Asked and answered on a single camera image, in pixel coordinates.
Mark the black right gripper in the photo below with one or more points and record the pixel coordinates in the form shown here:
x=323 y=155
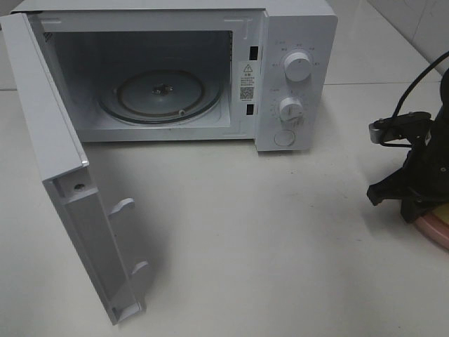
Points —
x=426 y=170

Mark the pink round plate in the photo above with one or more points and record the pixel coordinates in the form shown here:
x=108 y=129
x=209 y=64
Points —
x=434 y=229

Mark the round white door button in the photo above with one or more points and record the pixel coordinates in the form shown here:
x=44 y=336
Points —
x=284 y=138

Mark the white microwave door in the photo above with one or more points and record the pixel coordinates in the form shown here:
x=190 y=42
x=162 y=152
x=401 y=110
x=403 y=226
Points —
x=64 y=168

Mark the bread and lettuce sandwich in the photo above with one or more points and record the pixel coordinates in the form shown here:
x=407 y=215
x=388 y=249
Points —
x=442 y=213

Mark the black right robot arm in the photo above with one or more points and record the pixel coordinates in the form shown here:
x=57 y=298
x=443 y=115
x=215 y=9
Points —
x=421 y=184

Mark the lower white dial knob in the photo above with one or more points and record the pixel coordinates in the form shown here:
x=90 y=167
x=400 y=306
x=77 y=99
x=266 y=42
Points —
x=290 y=109

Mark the white dial knob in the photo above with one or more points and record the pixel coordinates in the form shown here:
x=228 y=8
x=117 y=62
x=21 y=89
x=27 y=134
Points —
x=290 y=109
x=297 y=66

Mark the white rear table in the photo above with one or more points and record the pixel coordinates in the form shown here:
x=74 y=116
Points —
x=379 y=42

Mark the upper white dial knob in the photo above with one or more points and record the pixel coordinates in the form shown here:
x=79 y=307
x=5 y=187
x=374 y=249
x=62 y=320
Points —
x=297 y=66

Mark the white microwave oven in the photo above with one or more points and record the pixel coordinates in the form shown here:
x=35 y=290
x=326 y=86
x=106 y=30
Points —
x=98 y=43

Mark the white warning label sticker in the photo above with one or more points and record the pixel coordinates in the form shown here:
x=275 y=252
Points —
x=247 y=81

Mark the glass microwave turntable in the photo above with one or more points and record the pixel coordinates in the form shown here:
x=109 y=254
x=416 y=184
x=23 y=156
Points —
x=160 y=97

